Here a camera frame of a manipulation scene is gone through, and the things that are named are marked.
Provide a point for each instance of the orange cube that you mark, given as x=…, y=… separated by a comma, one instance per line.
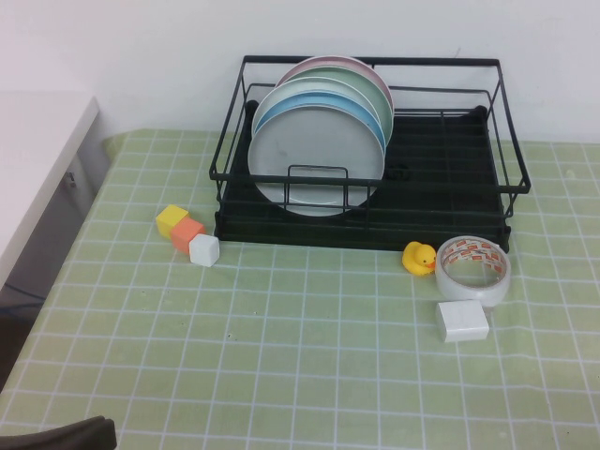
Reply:
x=185, y=234

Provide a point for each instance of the yellow rubber duck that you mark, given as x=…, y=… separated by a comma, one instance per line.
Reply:
x=416, y=260

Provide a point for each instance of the green plate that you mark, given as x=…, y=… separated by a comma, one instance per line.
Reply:
x=372, y=100

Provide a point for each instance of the pale mint plate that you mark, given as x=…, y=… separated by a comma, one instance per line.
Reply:
x=286, y=90

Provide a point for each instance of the white cube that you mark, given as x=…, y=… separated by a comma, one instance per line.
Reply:
x=204, y=250

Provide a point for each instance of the clear tape roll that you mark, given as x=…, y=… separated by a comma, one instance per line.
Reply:
x=469, y=293

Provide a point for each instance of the pink plate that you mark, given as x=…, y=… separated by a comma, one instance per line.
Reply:
x=328, y=60

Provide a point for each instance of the light blue plate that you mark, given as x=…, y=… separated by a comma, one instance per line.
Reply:
x=361, y=112

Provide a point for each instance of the green checked tablecloth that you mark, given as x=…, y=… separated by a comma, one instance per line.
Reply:
x=234, y=375

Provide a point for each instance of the yellow cube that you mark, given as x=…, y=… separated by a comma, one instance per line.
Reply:
x=169, y=219

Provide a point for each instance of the white charger block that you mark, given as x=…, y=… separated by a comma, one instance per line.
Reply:
x=463, y=323

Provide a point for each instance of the grey round plate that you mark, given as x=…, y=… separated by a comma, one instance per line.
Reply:
x=319, y=154

